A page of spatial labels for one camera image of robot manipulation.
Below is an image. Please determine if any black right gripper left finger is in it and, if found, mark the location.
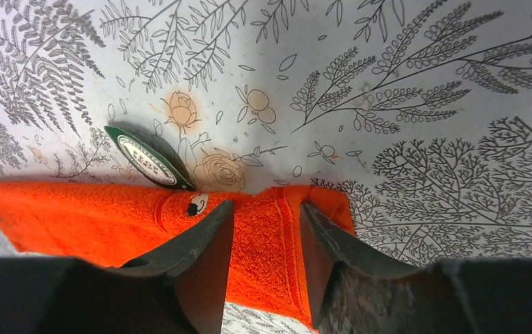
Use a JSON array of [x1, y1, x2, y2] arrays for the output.
[[0, 200, 234, 333]]

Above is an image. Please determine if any floral pattern table mat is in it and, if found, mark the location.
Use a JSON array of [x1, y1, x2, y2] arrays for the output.
[[0, 1, 532, 333]]

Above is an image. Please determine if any green oval towel tag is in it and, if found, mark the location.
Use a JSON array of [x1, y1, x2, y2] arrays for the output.
[[104, 125, 195, 191]]

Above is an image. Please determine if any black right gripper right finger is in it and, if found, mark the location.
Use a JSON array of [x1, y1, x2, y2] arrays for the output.
[[300, 202, 532, 333]]

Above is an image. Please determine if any orange red towel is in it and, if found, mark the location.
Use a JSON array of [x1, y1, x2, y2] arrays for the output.
[[0, 181, 355, 326]]

